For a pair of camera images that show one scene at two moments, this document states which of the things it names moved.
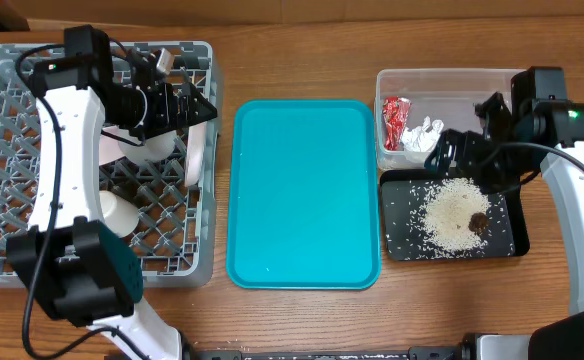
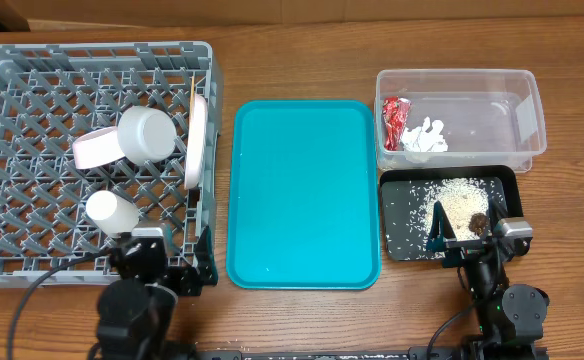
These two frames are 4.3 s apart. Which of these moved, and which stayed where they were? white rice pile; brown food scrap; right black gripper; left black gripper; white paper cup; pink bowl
Moved: right black gripper; left black gripper
Stayed: white rice pile; pink bowl; brown food scrap; white paper cup
